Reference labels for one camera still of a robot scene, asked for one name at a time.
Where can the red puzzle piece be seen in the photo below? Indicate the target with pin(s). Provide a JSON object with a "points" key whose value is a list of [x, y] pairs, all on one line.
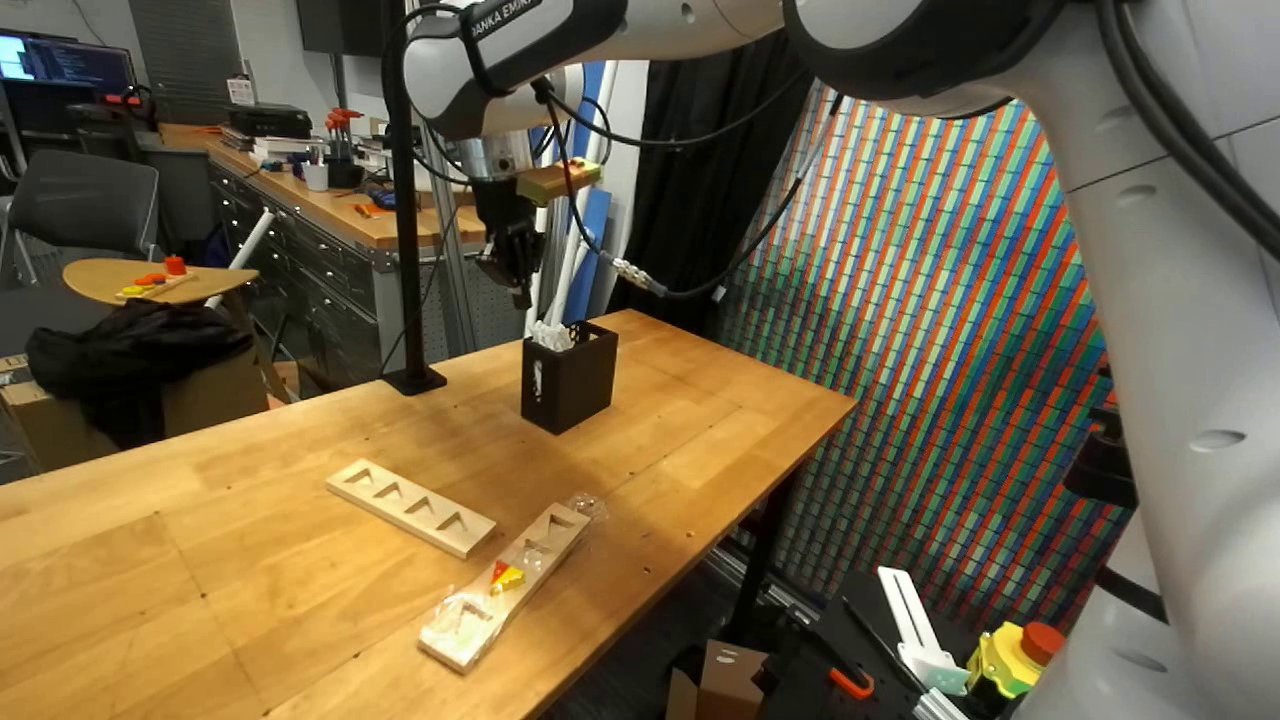
{"points": [[497, 569]]}

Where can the round wooden stool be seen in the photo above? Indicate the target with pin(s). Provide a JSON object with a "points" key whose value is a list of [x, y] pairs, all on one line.
{"points": [[187, 284]]}

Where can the lit computer monitor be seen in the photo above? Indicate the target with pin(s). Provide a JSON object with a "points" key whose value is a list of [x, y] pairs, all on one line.
{"points": [[26, 59]]}

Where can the black perforated box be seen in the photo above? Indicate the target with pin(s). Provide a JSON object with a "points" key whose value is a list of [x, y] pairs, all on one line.
{"points": [[580, 384]]}

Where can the black table leg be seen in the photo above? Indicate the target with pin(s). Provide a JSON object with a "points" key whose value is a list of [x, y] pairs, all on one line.
{"points": [[762, 563]]}

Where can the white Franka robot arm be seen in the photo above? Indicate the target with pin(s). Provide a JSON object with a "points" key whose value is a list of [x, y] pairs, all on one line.
{"points": [[1200, 466]]}

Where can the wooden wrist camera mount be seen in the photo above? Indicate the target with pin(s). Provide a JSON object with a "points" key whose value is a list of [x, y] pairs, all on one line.
{"points": [[563, 182]]}

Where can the open cardboard box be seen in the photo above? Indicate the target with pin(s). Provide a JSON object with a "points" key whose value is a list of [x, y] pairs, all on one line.
{"points": [[726, 675]]}

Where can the yellow red emergency stop button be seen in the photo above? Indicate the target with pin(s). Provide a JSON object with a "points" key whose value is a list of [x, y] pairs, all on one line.
{"points": [[1005, 663]]}

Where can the dark office chair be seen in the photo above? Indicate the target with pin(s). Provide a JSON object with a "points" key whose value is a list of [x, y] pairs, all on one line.
{"points": [[83, 201]]}

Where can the black curtain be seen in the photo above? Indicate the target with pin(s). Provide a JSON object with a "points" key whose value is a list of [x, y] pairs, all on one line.
{"points": [[705, 172]]}

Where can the wooden shape board holding pieces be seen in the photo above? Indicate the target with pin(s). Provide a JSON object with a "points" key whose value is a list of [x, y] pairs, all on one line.
{"points": [[514, 594]]}

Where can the red toy block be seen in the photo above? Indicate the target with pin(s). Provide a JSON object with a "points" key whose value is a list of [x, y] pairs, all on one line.
{"points": [[173, 265]]}

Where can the red tool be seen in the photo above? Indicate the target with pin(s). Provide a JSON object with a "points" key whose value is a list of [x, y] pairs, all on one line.
{"points": [[346, 123]]}

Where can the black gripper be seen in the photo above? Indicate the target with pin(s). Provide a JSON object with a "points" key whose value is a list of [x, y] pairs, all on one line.
{"points": [[511, 221]]}

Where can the empty wooden shape board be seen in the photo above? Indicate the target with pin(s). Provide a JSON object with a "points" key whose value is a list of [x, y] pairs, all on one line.
{"points": [[404, 510]]}

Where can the white tray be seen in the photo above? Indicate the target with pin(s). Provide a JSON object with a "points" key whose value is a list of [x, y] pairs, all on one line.
{"points": [[435, 179]]}

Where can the white plastic rail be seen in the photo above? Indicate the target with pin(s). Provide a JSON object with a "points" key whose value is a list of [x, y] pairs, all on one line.
{"points": [[915, 625]]}

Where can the wooden top workbench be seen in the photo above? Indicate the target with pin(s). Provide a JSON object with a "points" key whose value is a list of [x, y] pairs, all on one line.
{"points": [[334, 265]]}

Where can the yellow puzzle piece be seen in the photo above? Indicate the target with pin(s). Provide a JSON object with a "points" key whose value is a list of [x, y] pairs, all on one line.
{"points": [[511, 581]]}

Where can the black case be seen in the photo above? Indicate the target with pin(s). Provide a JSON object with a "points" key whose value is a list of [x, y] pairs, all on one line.
{"points": [[267, 123]]}

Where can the colourful patterned backdrop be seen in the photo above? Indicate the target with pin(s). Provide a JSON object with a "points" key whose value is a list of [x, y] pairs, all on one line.
{"points": [[935, 335]]}

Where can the grey metal upright pole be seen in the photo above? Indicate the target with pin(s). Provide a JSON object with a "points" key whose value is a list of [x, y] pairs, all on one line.
{"points": [[463, 284]]}

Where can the black bag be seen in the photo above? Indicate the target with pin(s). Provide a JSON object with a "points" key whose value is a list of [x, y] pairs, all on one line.
{"points": [[122, 361]]}

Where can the brown cardboard box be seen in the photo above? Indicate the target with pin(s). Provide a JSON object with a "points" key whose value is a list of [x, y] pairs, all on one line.
{"points": [[220, 384]]}

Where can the black camera stand pole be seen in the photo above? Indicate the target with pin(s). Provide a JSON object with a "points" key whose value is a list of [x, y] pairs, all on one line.
{"points": [[404, 307]]}

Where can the yellow orange toy piece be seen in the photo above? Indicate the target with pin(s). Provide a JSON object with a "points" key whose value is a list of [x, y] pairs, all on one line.
{"points": [[135, 291]]}

